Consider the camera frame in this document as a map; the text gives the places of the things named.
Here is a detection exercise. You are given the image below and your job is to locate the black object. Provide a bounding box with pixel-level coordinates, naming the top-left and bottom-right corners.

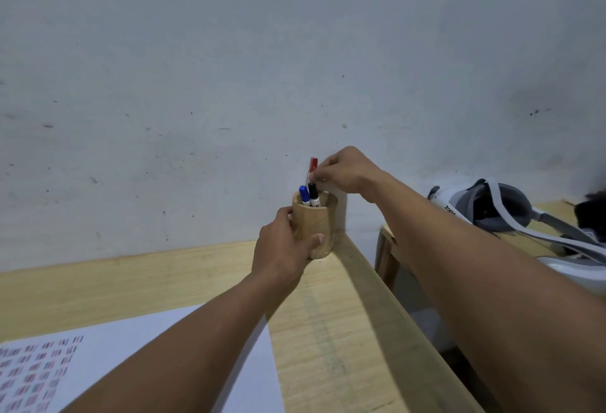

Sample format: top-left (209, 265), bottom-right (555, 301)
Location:
top-left (574, 191), bottom-right (606, 244)

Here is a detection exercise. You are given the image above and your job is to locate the person's right hand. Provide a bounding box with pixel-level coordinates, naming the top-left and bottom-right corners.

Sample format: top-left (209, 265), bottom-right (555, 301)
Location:
top-left (309, 146), bottom-right (384, 204)

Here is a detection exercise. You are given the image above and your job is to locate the person's right forearm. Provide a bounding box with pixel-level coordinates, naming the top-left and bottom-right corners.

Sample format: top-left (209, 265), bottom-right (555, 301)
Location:
top-left (360, 172), bottom-right (606, 413)

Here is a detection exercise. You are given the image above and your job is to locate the wooden side table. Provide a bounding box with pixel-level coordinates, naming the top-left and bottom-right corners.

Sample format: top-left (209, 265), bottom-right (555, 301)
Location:
top-left (374, 200), bottom-right (606, 295)

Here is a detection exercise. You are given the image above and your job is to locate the person's left hand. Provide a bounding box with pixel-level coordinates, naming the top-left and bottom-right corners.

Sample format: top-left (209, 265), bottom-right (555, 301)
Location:
top-left (250, 206), bottom-right (326, 288)

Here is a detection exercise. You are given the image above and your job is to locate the person's left forearm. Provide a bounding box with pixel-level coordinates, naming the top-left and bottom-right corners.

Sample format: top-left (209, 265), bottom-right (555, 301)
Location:
top-left (59, 270), bottom-right (304, 413)

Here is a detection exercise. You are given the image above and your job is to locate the white printed paper sheet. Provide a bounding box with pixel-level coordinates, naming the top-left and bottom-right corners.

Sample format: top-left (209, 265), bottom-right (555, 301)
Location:
top-left (0, 304), bottom-right (286, 413)

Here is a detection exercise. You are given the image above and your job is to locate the white grey headset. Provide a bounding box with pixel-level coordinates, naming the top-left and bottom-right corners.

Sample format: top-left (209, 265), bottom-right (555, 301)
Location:
top-left (427, 178), bottom-right (606, 292)

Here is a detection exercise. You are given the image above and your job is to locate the wooden pen holder cup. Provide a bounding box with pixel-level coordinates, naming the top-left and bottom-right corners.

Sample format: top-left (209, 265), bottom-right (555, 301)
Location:
top-left (291, 190), bottom-right (339, 260)

